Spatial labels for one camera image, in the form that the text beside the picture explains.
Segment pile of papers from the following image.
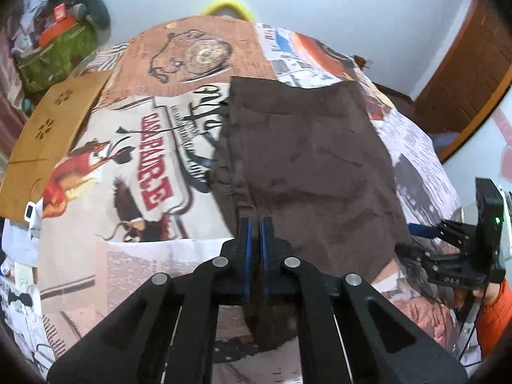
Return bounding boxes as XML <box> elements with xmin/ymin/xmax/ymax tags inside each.
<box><xmin>0</xmin><ymin>224</ymin><xmax>57</xmax><ymax>377</ymax></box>

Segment brown t-shirt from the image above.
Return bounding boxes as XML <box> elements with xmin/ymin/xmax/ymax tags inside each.
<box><xmin>208</xmin><ymin>76</ymin><xmax>413</xmax><ymax>350</ymax></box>

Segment person's orange clothing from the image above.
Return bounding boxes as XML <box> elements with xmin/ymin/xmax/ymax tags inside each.
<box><xmin>474</xmin><ymin>282</ymin><xmax>512</xmax><ymax>358</ymax></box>

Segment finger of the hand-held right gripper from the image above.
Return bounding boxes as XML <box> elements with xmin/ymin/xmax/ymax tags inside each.
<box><xmin>395</xmin><ymin>243</ymin><xmax>438</xmax><ymax>283</ymax></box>
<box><xmin>408</xmin><ymin>222</ymin><xmax>460</xmax><ymax>244</ymax></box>

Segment bamboo lap desk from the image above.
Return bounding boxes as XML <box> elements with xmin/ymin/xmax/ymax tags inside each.
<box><xmin>0</xmin><ymin>70</ymin><xmax>115</xmax><ymax>225</ymax></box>

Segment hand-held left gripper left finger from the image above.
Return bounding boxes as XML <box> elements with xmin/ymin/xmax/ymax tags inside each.
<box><xmin>47</xmin><ymin>216</ymin><xmax>257</xmax><ymax>384</ymax></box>

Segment yellow foam tube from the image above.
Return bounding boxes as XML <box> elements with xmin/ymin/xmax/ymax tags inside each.
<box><xmin>200</xmin><ymin>0</ymin><xmax>257</xmax><ymax>22</ymax></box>

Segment orange box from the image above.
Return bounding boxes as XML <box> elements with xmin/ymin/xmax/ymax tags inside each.
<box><xmin>38</xmin><ymin>16</ymin><xmax>77</xmax><ymax>47</ymax></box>

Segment green patterned bag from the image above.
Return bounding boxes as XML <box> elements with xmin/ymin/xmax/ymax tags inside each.
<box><xmin>16</xmin><ymin>22</ymin><xmax>100</xmax><ymax>97</ymax></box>

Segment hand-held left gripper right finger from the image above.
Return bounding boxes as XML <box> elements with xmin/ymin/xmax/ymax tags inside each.
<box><xmin>258</xmin><ymin>216</ymin><xmax>469</xmax><ymax>384</ymax></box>

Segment printed blanket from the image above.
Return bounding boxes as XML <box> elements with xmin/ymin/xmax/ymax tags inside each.
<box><xmin>28</xmin><ymin>15</ymin><xmax>483</xmax><ymax>384</ymax></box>

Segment small white device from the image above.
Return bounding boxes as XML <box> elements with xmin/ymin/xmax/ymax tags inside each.
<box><xmin>23</xmin><ymin>203</ymin><xmax>44</xmax><ymax>225</ymax></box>

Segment brown wooden door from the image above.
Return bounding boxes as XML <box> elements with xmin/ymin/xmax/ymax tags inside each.
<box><xmin>412</xmin><ymin>0</ymin><xmax>512</xmax><ymax>161</ymax></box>

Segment striped red curtain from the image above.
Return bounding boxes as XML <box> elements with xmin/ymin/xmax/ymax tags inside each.
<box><xmin>0</xmin><ymin>20</ymin><xmax>28</xmax><ymax>161</ymax></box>

